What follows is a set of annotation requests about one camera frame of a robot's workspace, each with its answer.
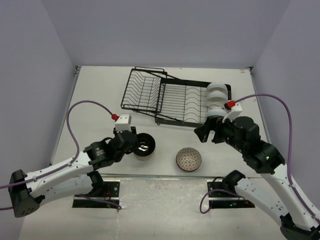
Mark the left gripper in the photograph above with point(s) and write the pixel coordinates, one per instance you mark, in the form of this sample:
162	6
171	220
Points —
132	147

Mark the white bowl back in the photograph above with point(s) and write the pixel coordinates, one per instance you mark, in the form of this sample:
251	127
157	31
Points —
217	86

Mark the black wire dish rack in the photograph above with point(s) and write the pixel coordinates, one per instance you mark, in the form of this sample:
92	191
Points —
168	99

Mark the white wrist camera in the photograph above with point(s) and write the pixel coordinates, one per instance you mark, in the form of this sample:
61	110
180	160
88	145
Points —
234	111
122	122

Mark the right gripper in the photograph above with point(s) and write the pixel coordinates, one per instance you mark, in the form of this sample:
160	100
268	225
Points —
213	123

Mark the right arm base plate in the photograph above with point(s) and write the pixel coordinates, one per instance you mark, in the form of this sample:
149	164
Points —
223	200

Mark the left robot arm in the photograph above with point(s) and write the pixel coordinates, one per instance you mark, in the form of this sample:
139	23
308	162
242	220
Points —
75	176

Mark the beige bowl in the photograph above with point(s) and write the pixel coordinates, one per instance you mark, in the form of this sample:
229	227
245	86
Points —
143	155

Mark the tan black bowl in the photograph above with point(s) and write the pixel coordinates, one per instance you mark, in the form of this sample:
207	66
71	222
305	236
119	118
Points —
145	143

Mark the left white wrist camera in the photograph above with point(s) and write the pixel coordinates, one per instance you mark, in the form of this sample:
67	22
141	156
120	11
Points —
122	122

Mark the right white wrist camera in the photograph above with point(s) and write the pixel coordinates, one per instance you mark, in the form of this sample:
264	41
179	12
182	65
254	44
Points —
234	111

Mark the brown patterned bowl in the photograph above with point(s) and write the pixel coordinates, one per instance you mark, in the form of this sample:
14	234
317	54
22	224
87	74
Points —
188	159

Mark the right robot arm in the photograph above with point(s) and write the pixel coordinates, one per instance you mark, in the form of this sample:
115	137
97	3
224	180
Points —
295	215

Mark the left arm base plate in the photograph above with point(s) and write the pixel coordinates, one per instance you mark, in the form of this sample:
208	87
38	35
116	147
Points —
105	198

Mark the white bowl front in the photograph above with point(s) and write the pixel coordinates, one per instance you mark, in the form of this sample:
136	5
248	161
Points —
215	112

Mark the white bowl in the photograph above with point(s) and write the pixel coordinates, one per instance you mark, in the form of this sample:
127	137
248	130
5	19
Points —
216	96
217	86
215	112

